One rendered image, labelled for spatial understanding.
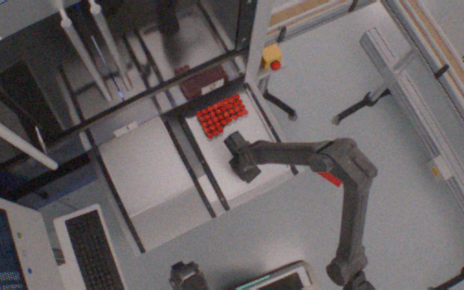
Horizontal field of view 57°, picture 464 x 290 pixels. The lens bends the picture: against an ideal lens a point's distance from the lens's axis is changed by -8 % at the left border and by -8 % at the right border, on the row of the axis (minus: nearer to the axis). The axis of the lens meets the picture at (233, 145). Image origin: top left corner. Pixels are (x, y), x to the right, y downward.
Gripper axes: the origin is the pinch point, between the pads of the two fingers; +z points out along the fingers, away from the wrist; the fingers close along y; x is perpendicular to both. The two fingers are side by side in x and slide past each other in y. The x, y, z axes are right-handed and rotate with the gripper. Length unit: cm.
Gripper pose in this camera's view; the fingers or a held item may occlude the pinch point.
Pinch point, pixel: (243, 172)
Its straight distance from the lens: 166.9
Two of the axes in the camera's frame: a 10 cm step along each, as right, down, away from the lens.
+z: -0.6, 2.6, 9.6
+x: -7.4, 6.4, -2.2
